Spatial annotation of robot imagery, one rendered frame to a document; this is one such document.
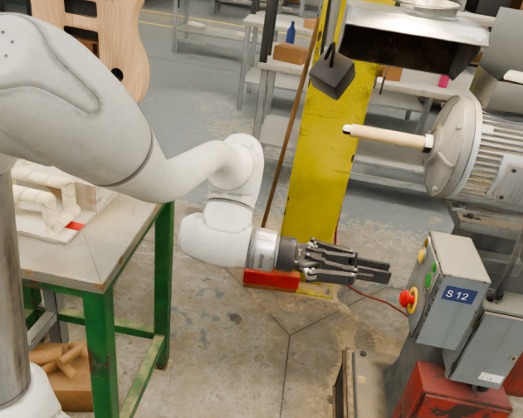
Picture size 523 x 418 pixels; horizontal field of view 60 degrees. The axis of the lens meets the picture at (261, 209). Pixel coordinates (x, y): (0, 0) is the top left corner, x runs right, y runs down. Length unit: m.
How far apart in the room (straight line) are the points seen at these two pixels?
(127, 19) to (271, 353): 1.53
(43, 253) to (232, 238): 0.48
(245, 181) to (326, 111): 1.19
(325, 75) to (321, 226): 1.82
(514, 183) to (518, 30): 0.35
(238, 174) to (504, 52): 0.70
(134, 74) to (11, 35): 0.92
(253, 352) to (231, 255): 1.29
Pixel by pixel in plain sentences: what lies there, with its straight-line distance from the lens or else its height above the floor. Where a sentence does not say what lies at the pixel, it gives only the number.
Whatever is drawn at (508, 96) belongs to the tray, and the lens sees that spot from 1.12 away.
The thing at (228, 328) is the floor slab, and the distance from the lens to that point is 2.26.
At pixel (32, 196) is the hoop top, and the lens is 1.19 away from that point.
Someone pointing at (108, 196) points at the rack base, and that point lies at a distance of 1.34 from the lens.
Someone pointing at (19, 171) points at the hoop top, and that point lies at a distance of 1.30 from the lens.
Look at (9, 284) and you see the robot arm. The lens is 0.69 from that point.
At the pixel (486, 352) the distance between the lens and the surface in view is 1.35.
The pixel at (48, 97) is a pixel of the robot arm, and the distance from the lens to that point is 0.42.
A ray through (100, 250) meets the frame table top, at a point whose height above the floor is 0.93.
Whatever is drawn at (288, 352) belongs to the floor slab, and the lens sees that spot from 2.21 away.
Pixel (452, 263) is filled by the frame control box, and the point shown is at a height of 1.12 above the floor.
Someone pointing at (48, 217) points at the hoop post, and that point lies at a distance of 1.19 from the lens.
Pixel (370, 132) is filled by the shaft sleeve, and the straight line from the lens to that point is 1.15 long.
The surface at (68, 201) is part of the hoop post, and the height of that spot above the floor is 1.00.
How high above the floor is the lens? 1.64
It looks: 31 degrees down
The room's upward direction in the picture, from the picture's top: 9 degrees clockwise
